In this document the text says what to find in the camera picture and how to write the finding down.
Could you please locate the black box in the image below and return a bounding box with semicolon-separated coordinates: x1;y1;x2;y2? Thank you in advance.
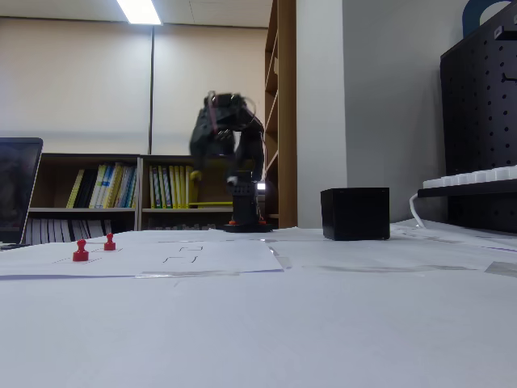
320;187;391;242

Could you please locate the clear tape strip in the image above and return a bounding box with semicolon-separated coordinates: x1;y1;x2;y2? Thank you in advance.
301;264;478;273
134;268;242;280
483;260;517;279
266;244;294;270

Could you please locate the black rail beside power strip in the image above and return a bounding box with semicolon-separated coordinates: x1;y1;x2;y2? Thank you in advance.
417;179;517;200

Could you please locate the laptop screen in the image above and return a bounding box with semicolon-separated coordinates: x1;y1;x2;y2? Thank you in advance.
0;137;44;248

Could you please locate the wide yellow binder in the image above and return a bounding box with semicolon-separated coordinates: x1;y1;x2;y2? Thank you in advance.
185;164;202;209

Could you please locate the yellow leaning book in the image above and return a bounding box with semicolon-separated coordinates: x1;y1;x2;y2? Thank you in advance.
65;168;86;209

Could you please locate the red servo wire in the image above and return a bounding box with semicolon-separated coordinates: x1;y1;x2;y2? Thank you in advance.
205;94;220;131

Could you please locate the black pegboard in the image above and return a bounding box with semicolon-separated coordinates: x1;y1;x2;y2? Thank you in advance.
439;2;517;234

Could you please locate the paper sheet with drawn squares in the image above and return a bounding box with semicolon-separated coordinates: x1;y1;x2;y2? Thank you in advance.
0;230;285;280

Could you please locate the ceiling light panel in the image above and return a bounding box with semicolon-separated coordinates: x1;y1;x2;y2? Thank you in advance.
116;0;164;27

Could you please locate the blue rounded object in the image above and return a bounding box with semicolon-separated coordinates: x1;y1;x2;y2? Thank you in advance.
461;0;514;40

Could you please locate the tall wooden bookshelf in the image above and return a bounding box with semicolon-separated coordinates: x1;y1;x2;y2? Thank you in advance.
264;0;298;230

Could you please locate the low wooden bookshelf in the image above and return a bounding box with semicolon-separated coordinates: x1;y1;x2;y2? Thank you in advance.
139;154;236;231
24;153;141;246

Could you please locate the white power cable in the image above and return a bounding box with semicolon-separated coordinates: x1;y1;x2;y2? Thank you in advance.
408;191;430;230

